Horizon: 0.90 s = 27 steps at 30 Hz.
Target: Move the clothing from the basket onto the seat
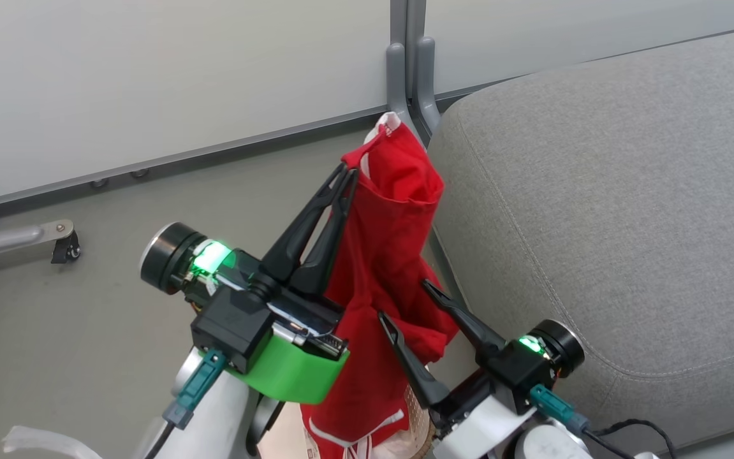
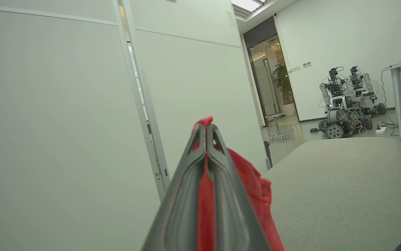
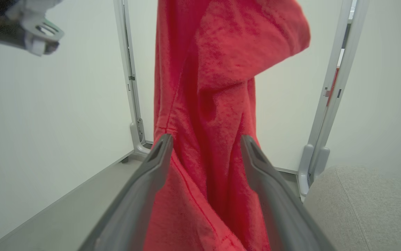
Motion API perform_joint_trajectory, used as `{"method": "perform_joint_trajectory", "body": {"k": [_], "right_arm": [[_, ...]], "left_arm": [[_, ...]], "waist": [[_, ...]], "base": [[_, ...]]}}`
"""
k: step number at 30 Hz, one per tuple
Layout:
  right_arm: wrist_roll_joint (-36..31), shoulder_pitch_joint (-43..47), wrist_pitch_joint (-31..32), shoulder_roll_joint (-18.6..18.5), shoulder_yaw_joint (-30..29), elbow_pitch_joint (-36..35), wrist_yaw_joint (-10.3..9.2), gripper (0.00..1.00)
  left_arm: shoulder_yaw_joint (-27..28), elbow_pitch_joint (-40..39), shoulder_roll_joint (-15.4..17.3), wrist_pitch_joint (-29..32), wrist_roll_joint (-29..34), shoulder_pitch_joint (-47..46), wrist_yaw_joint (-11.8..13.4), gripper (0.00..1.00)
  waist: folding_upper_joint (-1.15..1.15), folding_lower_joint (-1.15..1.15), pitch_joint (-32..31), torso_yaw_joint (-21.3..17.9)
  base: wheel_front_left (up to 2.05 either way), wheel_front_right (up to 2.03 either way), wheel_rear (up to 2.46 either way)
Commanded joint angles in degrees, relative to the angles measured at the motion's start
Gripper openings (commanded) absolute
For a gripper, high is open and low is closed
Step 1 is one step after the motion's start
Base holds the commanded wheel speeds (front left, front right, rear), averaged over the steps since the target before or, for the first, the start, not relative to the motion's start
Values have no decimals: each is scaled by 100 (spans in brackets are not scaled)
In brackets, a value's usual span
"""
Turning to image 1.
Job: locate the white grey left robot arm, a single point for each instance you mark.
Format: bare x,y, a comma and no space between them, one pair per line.
220,421

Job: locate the cream perforated laundry basket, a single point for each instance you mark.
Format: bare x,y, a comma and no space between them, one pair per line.
419,414

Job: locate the white translucent strip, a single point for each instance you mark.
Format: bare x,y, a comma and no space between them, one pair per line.
48,441

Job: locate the red and white jersey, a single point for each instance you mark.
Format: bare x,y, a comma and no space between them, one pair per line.
386,255

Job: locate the grey fabric sofa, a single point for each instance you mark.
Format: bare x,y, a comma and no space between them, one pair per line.
628,191

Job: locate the black caster wheel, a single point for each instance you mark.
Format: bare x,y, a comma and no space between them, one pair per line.
66,250

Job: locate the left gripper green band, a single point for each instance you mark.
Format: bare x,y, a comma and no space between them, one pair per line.
233,325

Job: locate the grey partition post with feet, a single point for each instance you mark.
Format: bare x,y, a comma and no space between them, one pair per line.
412,64

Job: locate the small grey levelling foot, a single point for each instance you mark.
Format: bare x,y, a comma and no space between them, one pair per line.
99,183
139,173

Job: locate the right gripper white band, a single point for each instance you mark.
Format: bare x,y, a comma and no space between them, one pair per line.
513,376

